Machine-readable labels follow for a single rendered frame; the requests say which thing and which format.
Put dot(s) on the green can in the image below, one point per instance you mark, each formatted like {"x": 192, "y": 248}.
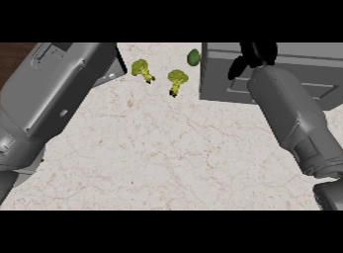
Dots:
{"x": 194, "y": 57}

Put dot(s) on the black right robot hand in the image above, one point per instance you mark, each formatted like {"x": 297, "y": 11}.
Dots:
{"x": 256, "y": 54}

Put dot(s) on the yellow-green broccoli floret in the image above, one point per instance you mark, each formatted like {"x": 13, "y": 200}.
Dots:
{"x": 139, "y": 68}
{"x": 176, "y": 80}

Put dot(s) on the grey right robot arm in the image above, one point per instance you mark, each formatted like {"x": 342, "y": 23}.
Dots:
{"x": 294, "y": 122}

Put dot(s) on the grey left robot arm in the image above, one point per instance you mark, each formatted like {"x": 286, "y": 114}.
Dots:
{"x": 42, "y": 99}

